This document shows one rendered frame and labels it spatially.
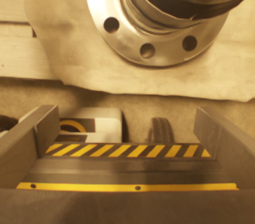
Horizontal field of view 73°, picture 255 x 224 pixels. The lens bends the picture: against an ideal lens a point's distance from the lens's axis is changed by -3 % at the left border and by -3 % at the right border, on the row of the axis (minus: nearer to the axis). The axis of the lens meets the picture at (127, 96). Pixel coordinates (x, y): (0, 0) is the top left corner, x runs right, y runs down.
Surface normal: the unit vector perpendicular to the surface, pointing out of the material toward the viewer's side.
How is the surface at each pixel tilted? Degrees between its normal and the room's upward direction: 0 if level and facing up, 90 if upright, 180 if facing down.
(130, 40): 0
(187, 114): 0
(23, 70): 0
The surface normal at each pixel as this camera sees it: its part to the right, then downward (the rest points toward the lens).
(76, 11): 0.80, -0.11
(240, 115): 0.01, 0.29
